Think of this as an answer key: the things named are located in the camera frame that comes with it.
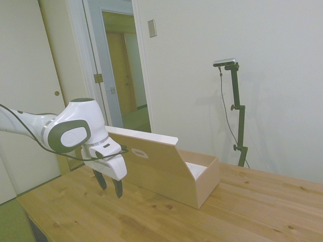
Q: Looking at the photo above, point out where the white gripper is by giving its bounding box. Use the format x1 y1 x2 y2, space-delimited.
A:
80 146 128 199

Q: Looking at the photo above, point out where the open wooden box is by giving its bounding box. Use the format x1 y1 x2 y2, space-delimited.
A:
104 126 220 210

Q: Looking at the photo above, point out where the white open door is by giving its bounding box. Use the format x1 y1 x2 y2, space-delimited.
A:
83 0 124 129

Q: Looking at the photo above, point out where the white sliding closet door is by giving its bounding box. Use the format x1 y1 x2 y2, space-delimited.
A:
0 0 86 205

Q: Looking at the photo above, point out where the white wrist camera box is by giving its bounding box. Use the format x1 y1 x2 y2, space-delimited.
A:
88 136 123 158

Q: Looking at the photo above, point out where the black camera stand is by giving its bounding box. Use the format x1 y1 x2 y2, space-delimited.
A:
224 62 248 167

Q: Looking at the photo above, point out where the white wall switch plate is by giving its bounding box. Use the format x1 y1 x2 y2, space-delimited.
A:
147 19 157 39

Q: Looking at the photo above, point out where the grey exterior camera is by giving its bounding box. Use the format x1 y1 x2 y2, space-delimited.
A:
212 58 238 68

